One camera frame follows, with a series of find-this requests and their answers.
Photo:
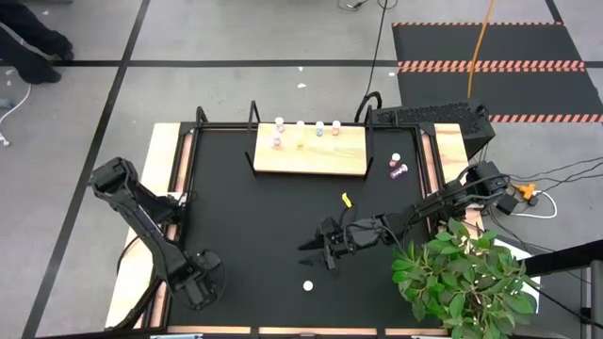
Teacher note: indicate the grey floor object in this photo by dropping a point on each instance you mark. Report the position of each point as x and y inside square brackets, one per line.
[5, 102]

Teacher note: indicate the black power brick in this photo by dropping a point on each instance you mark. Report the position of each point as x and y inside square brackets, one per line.
[507, 204]

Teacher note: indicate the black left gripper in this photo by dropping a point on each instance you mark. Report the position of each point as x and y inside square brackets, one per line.
[202, 278]

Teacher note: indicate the wooden shelf black metal frame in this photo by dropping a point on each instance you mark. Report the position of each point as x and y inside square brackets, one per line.
[311, 157]

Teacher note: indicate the red pill bottle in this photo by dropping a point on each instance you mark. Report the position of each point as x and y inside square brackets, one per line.
[396, 159]
[336, 127]

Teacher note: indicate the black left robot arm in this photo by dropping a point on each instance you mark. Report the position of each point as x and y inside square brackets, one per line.
[141, 221]

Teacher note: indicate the yellow power plug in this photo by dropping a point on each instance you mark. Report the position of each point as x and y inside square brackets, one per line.
[527, 190]

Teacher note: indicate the black metal bar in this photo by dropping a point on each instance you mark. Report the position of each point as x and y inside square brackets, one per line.
[565, 258]

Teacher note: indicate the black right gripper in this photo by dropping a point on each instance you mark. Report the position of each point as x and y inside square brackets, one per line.
[363, 233]

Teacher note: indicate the white bottle cap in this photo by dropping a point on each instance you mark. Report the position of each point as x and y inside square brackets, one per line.
[307, 285]

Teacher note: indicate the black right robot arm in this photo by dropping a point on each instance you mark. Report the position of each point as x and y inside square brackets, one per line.
[452, 198]

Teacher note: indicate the black metal table frame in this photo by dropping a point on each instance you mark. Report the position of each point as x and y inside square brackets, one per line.
[221, 126]

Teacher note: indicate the green potted plant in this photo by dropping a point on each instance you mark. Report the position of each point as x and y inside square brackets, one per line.
[461, 282]

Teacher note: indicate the person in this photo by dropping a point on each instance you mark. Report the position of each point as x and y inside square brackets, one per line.
[28, 47]

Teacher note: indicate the grey metal post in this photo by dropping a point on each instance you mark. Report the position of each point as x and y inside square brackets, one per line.
[596, 301]

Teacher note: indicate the black mat orange hazard stripes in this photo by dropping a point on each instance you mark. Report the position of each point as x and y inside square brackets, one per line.
[494, 89]

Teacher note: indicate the black perforated computer case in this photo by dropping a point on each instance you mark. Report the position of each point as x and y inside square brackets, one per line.
[447, 113]

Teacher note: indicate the teal pill bottle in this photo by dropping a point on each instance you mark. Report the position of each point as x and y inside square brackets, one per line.
[319, 128]

